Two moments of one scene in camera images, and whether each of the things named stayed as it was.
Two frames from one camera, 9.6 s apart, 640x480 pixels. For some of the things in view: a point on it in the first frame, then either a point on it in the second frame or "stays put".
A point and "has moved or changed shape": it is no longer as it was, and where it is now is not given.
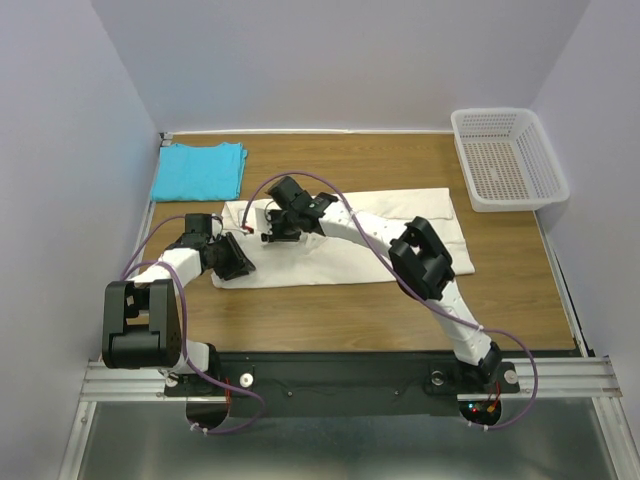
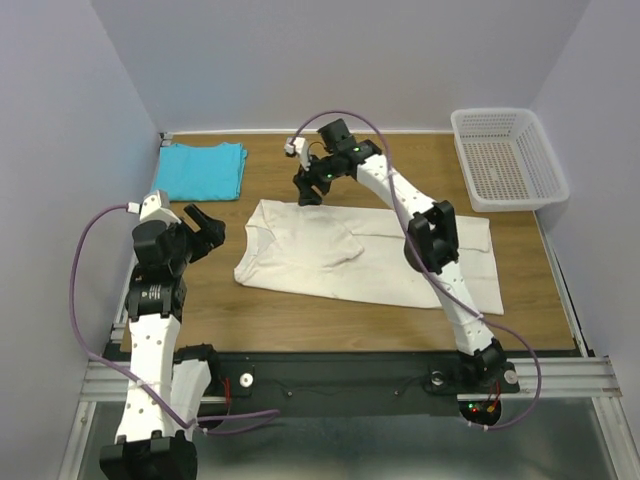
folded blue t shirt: x=187 y=172 stays put
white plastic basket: x=506 y=160 stays put
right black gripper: x=273 y=235 to x=304 y=181
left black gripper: x=238 y=263 to x=210 y=236
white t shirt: x=322 y=259 has moved or changed shape
